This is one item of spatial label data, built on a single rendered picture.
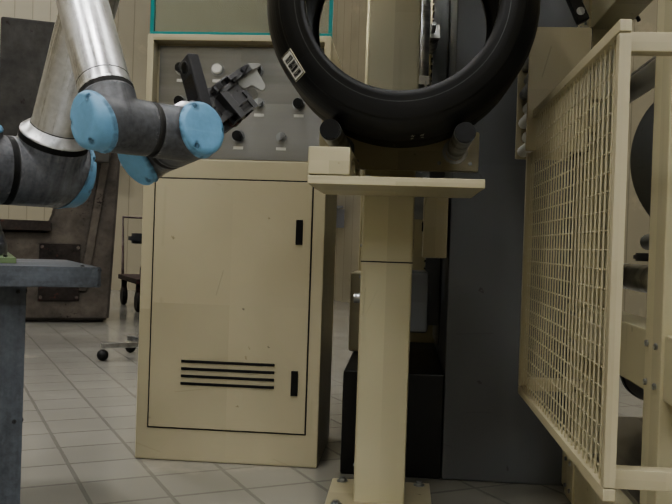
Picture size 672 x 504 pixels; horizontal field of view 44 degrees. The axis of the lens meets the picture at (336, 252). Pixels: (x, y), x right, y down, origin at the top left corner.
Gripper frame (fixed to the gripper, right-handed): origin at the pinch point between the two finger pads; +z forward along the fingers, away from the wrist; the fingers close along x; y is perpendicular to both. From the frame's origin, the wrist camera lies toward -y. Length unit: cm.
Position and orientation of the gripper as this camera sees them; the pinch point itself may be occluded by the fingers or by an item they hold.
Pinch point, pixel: (253, 65)
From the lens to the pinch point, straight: 172.4
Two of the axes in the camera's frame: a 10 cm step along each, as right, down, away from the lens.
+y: 6.4, 7.6, 1.3
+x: 5.3, -3.1, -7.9
